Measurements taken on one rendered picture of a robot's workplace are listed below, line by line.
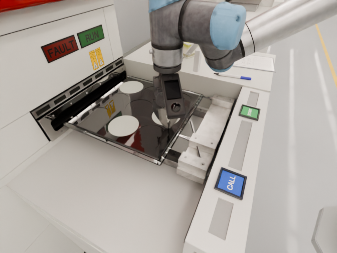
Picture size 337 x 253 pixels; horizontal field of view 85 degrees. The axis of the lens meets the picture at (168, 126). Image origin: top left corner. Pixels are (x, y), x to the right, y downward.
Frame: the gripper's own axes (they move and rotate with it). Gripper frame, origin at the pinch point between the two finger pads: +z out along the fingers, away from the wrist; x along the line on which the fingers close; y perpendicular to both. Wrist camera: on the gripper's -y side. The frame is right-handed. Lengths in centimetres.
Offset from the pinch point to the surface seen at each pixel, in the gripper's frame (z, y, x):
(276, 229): 91, -12, -70
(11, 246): 32, -17, 56
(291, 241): 91, -19, -75
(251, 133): -4.7, -10.9, -20.9
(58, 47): -19.1, 19.0, 30.5
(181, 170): 3.4, -14.3, -1.5
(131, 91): 1.4, 24.8, 11.6
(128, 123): 1.3, 4.7, 12.8
